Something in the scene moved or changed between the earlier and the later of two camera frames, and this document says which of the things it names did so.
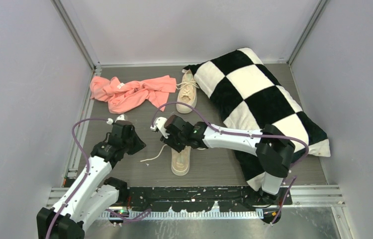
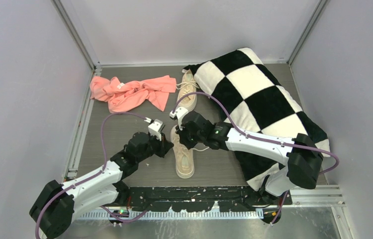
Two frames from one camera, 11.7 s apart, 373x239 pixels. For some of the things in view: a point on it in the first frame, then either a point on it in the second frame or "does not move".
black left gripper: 139,144 -> 164,145
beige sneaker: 187,92 does not move
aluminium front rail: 330,195 does not move
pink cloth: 122,96 does not move
